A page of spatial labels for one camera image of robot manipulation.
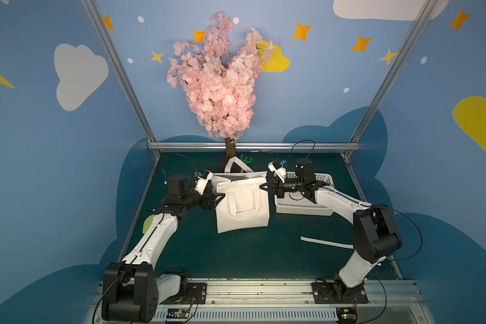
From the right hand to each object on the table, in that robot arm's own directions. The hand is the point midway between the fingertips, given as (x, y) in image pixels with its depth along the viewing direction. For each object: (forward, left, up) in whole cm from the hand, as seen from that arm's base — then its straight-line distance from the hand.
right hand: (263, 185), depth 84 cm
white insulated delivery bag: (-8, +7, -4) cm, 11 cm away
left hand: (-3, +20, +1) cm, 20 cm away
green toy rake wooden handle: (+29, +10, -17) cm, 35 cm away
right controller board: (-42, -32, -22) cm, 57 cm away
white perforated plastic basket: (0, -15, -13) cm, 20 cm away
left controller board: (-46, +30, -20) cm, 58 cm away
